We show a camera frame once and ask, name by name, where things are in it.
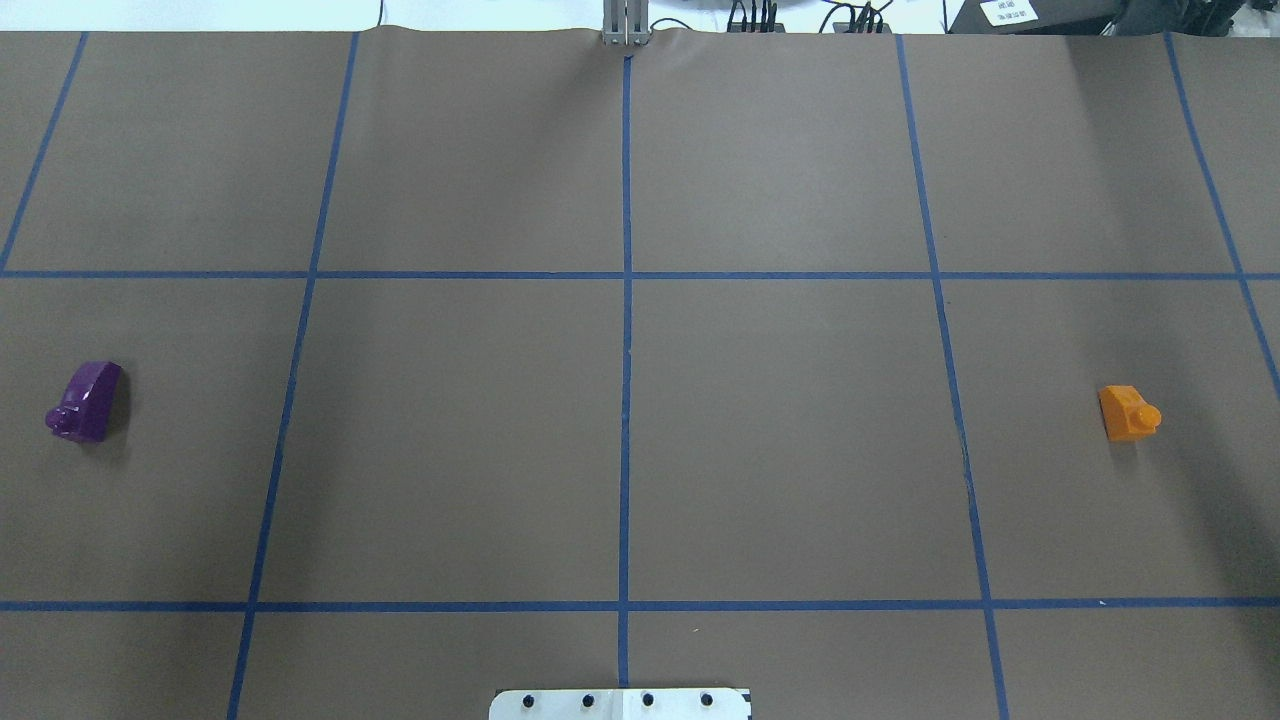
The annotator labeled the orange trapezoid block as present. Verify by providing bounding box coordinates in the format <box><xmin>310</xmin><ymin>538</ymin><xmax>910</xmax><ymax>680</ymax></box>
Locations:
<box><xmin>1097</xmin><ymin>386</ymin><xmax>1164</xmax><ymax>443</ymax></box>

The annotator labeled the aluminium frame post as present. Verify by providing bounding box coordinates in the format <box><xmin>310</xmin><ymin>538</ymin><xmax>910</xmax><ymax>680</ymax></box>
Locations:
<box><xmin>602</xmin><ymin>0</ymin><xmax>652</xmax><ymax>47</ymax></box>

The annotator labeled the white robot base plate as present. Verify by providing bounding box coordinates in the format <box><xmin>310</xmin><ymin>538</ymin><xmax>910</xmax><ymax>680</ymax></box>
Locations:
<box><xmin>488</xmin><ymin>687</ymin><xmax>753</xmax><ymax>719</ymax></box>

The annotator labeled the purple trapezoid block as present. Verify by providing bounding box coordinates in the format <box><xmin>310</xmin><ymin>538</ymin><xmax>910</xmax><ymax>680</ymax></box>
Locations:
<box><xmin>44</xmin><ymin>361</ymin><xmax>123</xmax><ymax>445</ymax></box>

